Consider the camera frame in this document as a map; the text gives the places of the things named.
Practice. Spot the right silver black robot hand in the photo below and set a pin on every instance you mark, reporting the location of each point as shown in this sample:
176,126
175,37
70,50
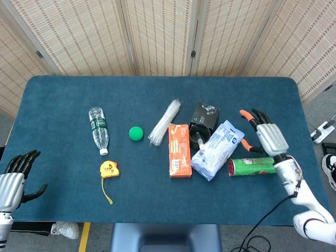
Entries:
271,139

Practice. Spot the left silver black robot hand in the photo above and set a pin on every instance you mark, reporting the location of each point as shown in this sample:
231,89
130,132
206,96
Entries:
10,186

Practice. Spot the white tube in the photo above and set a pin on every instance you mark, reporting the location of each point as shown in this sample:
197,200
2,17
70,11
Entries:
200,144

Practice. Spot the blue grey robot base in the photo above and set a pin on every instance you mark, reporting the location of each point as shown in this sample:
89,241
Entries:
165,239

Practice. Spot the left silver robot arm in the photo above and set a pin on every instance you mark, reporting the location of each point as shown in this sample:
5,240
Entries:
4,228

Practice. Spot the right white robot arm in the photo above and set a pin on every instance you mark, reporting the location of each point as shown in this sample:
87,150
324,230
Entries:
304,189

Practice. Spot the clear plastic water bottle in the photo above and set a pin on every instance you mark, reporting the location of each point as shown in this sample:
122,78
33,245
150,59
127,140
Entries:
99,131

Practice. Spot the green ball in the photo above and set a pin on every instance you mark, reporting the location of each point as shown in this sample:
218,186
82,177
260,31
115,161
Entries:
136,133

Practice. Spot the green chips can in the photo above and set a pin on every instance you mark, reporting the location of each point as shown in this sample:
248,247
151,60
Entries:
249,166

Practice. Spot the black trouser leg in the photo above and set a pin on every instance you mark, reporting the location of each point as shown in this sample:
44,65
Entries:
31,228

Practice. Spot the white power strip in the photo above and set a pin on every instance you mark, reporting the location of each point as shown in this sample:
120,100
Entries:
321,131

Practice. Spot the white blue tissue pack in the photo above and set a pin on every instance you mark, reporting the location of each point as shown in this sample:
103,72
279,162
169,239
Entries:
215,152

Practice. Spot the black stand foot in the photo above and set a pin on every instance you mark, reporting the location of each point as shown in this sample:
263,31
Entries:
329,148

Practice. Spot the black and white sneaker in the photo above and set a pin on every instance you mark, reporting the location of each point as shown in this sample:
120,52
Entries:
330,170

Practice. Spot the black cardboard box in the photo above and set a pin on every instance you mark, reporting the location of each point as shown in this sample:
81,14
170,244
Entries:
204,113

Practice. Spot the black cylindrical cup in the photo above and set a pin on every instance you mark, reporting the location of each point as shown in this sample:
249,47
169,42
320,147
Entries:
193,142

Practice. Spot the orange cardboard box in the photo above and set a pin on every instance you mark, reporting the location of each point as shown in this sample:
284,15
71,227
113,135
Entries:
179,152

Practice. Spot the yellow tape measure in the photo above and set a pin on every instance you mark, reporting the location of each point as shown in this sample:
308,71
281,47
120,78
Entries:
109,169

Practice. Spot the bundle of clear straws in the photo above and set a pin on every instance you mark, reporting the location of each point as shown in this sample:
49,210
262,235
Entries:
165,120

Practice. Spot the blue table cloth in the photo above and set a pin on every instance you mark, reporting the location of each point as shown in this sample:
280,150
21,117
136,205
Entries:
157,204

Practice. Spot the woven folding screen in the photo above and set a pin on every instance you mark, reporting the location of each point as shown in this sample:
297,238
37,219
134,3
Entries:
78,34

